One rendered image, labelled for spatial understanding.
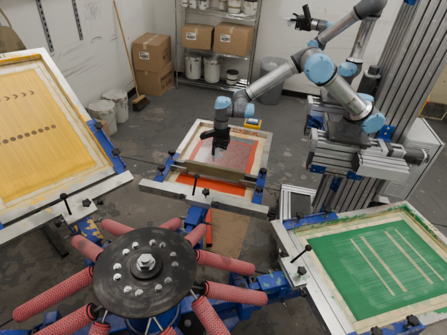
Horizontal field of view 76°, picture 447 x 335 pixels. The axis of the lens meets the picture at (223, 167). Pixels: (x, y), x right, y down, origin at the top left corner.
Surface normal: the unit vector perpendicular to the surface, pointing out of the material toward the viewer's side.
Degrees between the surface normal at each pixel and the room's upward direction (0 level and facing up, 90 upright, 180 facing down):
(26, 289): 0
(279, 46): 90
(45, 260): 0
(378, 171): 90
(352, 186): 90
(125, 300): 0
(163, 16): 90
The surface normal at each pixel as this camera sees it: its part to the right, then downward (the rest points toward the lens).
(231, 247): 0.08, -0.78
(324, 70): -0.07, 0.55
